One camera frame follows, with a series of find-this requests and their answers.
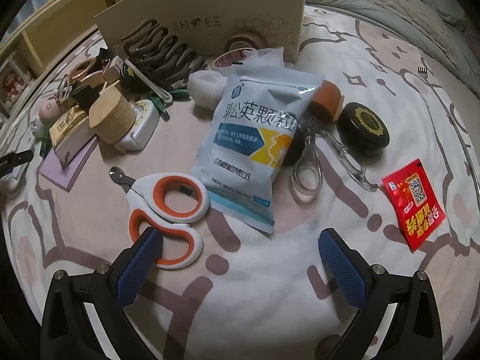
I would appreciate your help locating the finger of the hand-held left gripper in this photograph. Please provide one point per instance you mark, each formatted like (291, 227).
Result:
(15, 159)

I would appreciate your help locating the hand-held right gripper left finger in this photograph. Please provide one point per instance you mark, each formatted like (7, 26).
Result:
(140, 266)

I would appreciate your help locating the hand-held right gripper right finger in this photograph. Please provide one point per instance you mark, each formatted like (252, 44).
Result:
(343, 270)

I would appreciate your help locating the orange white nail clippers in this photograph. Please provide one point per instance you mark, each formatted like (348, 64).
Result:
(138, 195)

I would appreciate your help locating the blue white medicine packet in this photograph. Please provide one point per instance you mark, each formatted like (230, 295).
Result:
(247, 138)

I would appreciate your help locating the white shoe box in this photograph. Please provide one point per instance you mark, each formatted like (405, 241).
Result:
(243, 0)

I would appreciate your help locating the purple notepad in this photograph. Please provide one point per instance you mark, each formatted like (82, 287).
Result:
(71, 172)

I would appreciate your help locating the yellow box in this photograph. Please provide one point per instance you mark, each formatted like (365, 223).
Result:
(67, 123)

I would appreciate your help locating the clear flower display box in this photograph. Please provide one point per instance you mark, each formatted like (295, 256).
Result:
(15, 90)

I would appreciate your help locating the printed blanket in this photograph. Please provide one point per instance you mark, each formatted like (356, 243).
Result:
(262, 288)

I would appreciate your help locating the red foil packet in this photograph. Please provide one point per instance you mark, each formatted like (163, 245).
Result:
(412, 210)

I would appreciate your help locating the black charger block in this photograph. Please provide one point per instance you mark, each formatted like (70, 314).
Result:
(86, 95)

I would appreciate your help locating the silver eyelash curler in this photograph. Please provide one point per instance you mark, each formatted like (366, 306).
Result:
(310, 144)

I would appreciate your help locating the wooden shelf unit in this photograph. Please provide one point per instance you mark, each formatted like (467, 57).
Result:
(48, 33)

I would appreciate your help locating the white oval tin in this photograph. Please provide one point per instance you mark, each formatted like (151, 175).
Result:
(142, 131)

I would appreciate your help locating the black round tin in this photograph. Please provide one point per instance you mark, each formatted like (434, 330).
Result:
(363, 127)

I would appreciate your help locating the small black gold tin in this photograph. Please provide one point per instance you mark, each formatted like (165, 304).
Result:
(130, 73)

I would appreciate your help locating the green clothes peg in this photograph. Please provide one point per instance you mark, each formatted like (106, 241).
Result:
(159, 108)

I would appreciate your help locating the white long hair clip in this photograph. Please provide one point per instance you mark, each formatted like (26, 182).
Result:
(157, 92)

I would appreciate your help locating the orange brown tube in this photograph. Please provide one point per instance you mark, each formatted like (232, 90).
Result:
(328, 95)

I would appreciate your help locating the brown wavy hair claw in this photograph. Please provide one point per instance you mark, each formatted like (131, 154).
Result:
(161, 52)

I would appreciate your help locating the white foam roll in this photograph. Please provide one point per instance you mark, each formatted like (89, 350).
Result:
(204, 90)

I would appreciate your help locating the small pink tape roll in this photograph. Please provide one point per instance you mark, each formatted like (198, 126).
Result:
(221, 62)

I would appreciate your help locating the grey duvet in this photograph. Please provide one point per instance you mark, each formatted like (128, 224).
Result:
(393, 37)

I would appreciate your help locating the brown pleated tape roll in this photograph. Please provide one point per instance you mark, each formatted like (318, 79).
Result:
(245, 39)

